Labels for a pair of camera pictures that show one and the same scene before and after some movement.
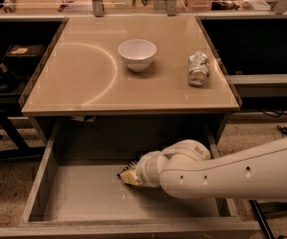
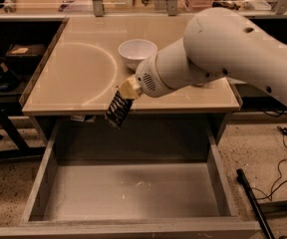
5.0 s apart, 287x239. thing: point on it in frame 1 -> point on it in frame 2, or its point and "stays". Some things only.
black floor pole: (261, 219) stays
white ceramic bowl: (138, 53) stays
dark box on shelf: (25, 53) stays
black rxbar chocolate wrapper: (133, 163) -> (118, 110)
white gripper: (143, 172) -> (147, 76)
